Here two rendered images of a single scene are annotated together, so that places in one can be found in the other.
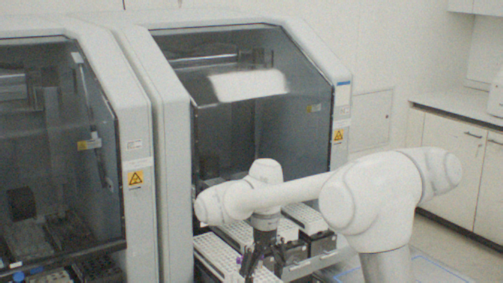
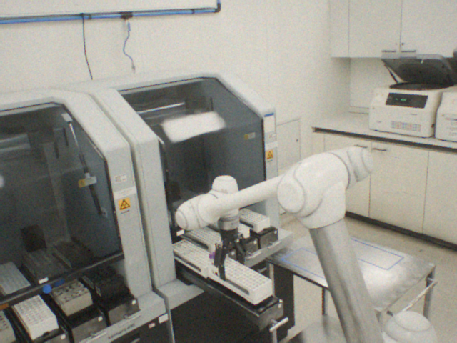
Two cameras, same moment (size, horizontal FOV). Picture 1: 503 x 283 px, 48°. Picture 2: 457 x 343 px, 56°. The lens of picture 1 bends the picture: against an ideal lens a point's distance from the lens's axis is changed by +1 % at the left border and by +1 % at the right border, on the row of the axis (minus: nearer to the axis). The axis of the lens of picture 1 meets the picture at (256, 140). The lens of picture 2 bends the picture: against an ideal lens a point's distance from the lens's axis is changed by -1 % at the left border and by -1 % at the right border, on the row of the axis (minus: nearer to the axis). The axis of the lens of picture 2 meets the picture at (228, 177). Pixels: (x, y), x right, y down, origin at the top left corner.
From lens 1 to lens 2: 0.11 m
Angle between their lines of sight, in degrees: 5
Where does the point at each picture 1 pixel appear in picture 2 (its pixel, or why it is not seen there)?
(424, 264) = not seen: hidden behind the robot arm
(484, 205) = (375, 196)
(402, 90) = (305, 119)
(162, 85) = (136, 131)
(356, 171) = (302, 169)
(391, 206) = (330, 191)
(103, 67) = (88, 122)
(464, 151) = not seen: hidden behind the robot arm
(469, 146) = not seen: hidden behind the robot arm
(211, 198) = (188, 209)
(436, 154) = (354, 151)
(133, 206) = (125, 225)
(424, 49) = (318, 86)
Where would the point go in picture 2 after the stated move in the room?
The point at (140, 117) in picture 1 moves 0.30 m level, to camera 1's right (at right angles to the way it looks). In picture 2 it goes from (123, 156) to (196, 149)
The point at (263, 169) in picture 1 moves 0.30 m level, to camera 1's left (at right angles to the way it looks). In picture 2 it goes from (223, 184) to (143, 192)
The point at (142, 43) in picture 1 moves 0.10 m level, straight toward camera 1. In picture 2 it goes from (114, 101) to (116, 103)
